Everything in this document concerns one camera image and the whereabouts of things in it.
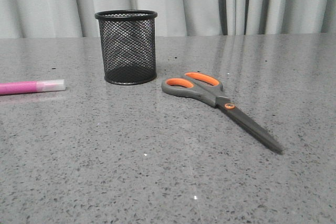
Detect grey orange scissors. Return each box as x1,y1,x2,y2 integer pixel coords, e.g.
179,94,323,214
161,72,284,154

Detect pink pen with clear cap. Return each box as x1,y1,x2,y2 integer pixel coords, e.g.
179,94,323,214
1,79,66,95

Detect black mesh pen holder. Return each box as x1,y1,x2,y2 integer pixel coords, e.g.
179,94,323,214
95,10,157,85

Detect grey curtain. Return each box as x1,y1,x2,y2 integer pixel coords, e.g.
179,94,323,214
1,0,335,38

